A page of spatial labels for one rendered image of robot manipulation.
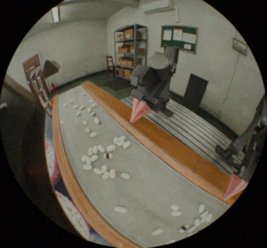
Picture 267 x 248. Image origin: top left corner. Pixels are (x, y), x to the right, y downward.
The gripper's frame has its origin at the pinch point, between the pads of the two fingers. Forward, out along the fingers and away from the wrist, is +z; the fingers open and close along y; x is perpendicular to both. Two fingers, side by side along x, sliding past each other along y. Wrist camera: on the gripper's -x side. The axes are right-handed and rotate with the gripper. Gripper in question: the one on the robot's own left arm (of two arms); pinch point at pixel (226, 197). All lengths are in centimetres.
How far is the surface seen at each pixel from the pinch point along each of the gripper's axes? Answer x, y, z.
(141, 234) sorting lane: -5.0, -9.9, 24.8
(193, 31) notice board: 60, -74, -206
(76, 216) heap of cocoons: -14.1, -27.3, 35.2
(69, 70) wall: 28, -482, 7
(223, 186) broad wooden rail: 12.8, 6.5, -0.6
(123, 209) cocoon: -4.3, -22.0, 20.8
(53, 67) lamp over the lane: -26, -67, -1
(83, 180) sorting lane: -6.3, -38.2, 26.4
